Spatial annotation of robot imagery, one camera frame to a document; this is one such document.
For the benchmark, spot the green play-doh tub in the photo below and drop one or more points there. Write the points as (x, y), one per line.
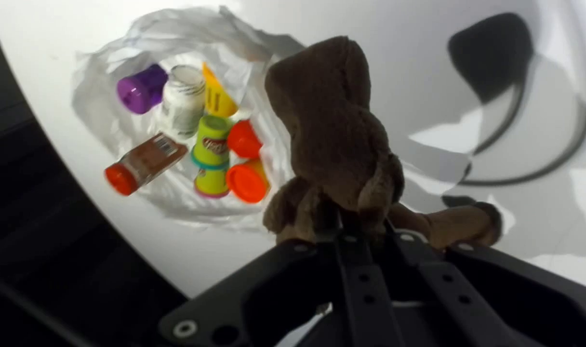
(211, 139)

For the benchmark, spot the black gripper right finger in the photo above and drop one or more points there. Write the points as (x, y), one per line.
(498, 295)

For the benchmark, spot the brown plush toy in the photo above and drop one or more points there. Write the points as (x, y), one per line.
(332, 135)

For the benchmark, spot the small purple plastic bottle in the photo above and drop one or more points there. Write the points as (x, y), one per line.
(141, 88)

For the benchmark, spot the brown spice bottle red cap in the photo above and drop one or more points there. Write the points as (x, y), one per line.
(145, 164)

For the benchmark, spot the clear white plastic bag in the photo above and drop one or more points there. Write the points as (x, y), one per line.
(178, 58)

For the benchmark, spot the clear jar white lid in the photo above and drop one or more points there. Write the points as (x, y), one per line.
(182, 98)

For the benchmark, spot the play-doh tub orange lid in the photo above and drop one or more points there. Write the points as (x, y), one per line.
(247, 181)

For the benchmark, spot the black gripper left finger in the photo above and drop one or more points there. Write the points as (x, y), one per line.
(293, 289)

